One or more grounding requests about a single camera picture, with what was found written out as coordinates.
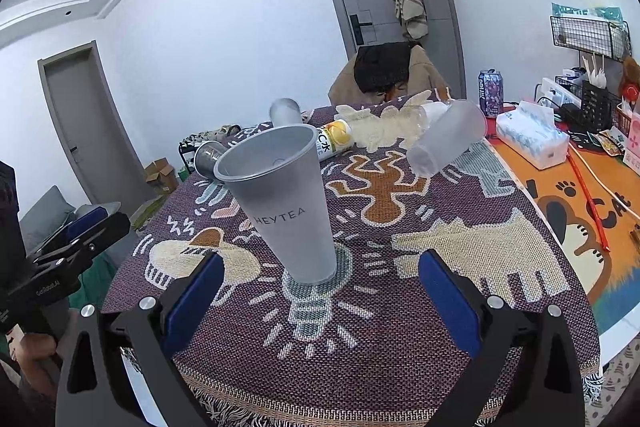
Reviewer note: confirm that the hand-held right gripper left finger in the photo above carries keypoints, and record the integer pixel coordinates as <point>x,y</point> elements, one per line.
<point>192,302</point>

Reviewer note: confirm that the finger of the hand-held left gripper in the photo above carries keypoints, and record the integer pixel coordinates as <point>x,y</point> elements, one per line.
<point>107,229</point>
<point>90,219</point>

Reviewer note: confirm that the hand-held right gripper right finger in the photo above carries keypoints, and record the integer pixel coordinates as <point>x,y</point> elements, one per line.
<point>447,302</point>

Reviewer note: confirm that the frosted clear plastic cup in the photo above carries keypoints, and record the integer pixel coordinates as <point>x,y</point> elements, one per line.
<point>445,142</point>

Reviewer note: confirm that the tall grey plastic cup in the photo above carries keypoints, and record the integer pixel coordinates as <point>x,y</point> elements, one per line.
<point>290,207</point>

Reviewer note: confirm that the small frosted plastic cup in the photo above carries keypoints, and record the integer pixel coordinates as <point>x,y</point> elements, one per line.
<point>285,111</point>

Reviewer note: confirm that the person's left hand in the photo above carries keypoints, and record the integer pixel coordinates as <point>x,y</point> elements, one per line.
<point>32,347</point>

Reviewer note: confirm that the grey cushion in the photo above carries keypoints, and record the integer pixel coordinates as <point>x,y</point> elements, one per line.
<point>45,219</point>

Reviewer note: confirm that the printed woven blanket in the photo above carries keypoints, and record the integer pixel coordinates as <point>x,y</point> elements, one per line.
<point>400,357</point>

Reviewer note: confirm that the cardboard box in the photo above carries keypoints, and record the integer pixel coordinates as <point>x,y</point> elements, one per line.
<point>161,177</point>

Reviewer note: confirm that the plain grey door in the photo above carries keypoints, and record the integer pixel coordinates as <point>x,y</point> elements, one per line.
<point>85,117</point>

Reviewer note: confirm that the black shoe rack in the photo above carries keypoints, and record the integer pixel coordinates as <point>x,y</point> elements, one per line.
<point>187,152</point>

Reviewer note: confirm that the orange cat mat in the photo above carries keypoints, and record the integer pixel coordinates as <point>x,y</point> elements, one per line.
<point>575,227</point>

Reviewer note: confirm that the red stick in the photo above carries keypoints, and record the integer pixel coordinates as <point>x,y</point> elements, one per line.
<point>590,202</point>

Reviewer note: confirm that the tissue pack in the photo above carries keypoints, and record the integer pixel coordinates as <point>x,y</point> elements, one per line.
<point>530,142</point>

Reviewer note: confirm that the clear plastic bottle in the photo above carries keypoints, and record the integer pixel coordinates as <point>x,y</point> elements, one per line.
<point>431,112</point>

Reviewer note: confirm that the yellow label drink bottle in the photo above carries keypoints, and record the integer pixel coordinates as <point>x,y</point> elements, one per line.
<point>336,139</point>

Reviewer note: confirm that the purple drink can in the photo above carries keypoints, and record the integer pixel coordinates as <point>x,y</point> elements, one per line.
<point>491,94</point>

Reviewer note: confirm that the snack packet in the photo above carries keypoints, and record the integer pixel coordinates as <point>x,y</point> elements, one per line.
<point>611,142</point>

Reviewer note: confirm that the white power strip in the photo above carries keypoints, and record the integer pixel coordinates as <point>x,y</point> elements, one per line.
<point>550,89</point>

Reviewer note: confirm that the black garment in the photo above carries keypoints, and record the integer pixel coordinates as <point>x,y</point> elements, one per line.
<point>382,64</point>

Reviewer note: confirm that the white plastic utensils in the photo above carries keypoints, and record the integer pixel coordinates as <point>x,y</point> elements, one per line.
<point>596,72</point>

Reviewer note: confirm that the brown plush toy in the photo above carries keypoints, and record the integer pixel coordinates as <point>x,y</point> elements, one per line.
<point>631,77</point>

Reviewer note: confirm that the teal packet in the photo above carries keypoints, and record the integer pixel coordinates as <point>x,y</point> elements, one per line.
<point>585,12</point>

